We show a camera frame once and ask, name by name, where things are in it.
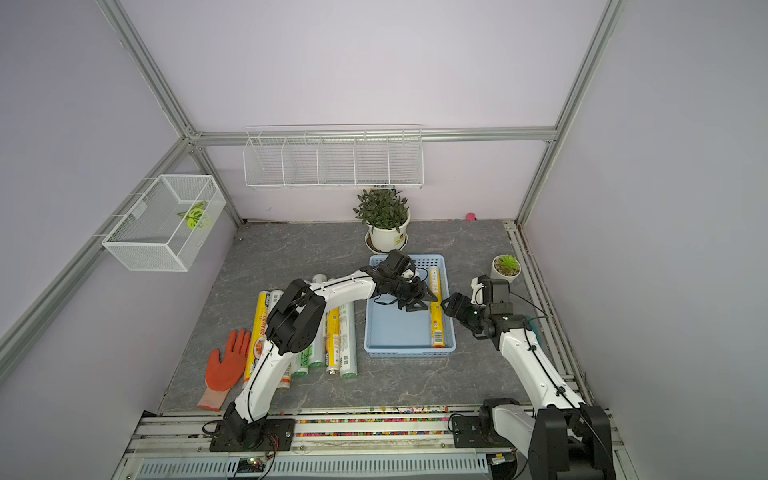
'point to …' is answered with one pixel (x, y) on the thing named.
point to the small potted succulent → (505, 267)
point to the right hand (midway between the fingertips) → (449, 306)
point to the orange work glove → (222, 376)
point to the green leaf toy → (196, 217)
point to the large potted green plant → (386, 215)
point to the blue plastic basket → (389, 330)
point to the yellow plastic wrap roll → (437, 316)
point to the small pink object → (470, 216)
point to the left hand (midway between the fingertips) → (436, 304)
